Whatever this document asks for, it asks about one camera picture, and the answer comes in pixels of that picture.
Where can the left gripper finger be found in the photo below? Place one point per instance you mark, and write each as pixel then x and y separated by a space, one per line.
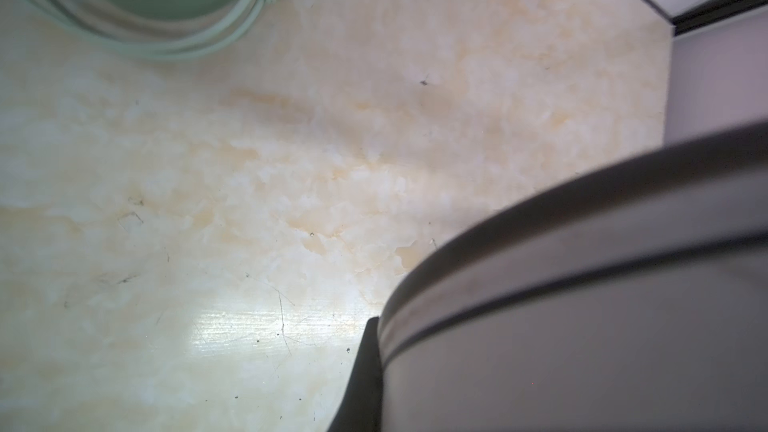
pixel 361 406

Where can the white black headphones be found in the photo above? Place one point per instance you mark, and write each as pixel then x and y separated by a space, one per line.
pixel 630 299

